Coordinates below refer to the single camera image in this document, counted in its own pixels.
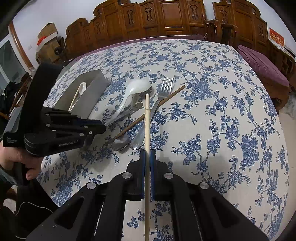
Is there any blue floral tablecloth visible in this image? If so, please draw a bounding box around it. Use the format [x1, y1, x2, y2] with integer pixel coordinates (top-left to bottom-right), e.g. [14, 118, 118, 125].
[37, 39, 289, 241]

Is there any rectangular metal tray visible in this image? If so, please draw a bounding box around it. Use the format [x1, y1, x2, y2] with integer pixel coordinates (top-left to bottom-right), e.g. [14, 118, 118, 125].
[53, 69, 110, 121]

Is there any large white plastic spoon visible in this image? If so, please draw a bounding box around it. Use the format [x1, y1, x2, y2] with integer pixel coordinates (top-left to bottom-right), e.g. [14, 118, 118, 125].
[104, 79, 152, 127]

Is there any light wooden chopstick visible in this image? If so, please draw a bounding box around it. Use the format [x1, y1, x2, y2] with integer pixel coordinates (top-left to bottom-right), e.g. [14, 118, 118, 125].
[144, 94, 151, 241]

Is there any dark brown chopstick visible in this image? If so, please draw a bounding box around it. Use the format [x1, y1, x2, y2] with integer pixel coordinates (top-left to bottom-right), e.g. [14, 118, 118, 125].
[110, 85, 186, 141]

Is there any person's left forearm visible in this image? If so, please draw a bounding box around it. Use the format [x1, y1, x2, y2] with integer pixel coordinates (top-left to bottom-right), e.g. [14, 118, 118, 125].
[0, 164, 18, 186]

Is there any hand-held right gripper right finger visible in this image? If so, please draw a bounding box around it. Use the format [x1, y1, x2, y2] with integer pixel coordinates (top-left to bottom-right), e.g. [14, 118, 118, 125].
[150, 149, 270, 241]

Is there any small cardboard box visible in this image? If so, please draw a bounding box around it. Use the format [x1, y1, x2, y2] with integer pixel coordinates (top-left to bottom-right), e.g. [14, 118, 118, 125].
[38, 22, 59, 45]

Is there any carved wooden armchair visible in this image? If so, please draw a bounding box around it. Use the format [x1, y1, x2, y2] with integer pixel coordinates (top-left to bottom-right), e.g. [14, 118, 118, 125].
[212, 0, 295, 112]

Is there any carved wooden sofa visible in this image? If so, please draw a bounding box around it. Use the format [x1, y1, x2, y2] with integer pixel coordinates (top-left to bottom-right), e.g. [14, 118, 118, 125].
[61, 0, 221, 63]

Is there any wooden framed glass door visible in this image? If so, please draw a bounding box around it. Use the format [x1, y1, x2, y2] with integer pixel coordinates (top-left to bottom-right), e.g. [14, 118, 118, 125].
[0, 21, 36, 89]

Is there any small white plastic spoon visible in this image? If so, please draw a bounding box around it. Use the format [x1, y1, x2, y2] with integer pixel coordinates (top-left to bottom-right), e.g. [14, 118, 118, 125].
[68, 82, 87, 112]

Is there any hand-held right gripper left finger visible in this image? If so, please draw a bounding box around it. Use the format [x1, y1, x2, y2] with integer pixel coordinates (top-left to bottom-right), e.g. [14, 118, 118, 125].
[25, 148, 147, 241]

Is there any square purple seat cushion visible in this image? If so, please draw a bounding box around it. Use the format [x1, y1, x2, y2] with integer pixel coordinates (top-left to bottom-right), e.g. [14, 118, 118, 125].
[237, 44, 291, 89]

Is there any wooden chair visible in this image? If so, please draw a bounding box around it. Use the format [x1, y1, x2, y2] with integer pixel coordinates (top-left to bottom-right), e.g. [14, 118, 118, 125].
[0, 73, 33, 121]

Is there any metal fork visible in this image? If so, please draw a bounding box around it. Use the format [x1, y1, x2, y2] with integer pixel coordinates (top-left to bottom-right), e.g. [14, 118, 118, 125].
[130, 77, 174, 150]

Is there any person's dark clothing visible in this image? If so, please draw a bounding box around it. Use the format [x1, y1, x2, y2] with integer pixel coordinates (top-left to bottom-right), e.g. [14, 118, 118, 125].
[0, 178, 61, 241]

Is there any large cardboard box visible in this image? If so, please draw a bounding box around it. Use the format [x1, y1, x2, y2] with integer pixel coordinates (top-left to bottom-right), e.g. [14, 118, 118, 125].
[35, 38, 63, 65]

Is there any red desk calendar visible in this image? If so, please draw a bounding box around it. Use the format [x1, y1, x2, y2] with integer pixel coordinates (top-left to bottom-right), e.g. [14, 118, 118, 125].
[269, 28, 285, 47]

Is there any clear plastic bag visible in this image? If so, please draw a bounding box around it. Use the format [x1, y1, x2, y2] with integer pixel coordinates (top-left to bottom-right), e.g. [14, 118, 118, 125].
[286, 93, 296, 117]

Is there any person's left hand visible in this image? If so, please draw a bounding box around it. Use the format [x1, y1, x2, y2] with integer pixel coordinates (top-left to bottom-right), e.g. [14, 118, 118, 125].
[0, 144, 43, 181]

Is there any pile of black clothes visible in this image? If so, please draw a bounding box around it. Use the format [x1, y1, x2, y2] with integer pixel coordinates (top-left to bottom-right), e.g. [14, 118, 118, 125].
[0, 81, 23, 117]

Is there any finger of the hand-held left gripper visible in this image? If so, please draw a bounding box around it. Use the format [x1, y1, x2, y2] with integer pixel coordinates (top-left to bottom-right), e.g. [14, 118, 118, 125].
[47, 126, 107, 139]
[44, 108, 106, 128]

